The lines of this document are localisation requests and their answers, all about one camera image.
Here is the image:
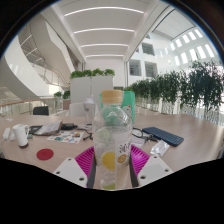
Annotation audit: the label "white mug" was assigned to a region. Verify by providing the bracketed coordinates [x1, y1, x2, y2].
[12, 123, 31, 149]

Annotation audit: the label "black office chair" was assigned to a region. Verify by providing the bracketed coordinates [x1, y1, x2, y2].
[32, 105, 50, 117]

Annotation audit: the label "white printed booklet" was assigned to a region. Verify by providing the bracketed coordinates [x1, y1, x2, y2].
[34, 120, 63, 136]

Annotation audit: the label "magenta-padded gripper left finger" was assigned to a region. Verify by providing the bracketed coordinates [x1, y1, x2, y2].
[53, 146, 98, 189]

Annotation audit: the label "white power strip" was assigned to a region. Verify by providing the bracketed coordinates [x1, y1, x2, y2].
[2, 127, 12, 141]

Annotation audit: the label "black cables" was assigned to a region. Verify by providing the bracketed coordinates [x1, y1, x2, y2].
[77, 124, 95, 141]

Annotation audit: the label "colourful sticker sheet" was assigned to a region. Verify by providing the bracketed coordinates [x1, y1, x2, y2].
[47, 130, 85, 145]

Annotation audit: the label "white planter cabinet with plants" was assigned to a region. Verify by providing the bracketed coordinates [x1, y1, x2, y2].
[69, 68, 116, 104]

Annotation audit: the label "row of green trees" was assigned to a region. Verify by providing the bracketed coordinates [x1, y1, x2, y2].
[123, 59, 224, 125]

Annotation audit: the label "ceiling light strips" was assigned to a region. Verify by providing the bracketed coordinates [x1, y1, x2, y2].
[63, 5, 145, 58]

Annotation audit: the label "flat round red coaster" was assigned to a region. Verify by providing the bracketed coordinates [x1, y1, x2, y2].
[36, 148, 55, 161]

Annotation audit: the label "clear shaker bottle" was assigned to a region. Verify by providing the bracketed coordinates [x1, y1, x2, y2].
[83, 95, 98, 126]

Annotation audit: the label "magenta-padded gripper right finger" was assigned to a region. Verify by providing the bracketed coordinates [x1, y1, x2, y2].
[128, 144, 174, 188]

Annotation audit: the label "clear drink bottle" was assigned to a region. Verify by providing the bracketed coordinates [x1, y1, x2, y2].
[92, 89, 134, 191]

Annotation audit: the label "dark blue keyboard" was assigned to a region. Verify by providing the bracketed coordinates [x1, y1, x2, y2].
[142, 126, 185, 148]

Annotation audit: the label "black notebook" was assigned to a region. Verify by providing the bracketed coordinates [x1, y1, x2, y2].
[60, 122, 78, 131]

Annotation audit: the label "clear plastic packet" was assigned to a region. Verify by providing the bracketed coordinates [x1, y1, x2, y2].
[149, 139, 171, 157]

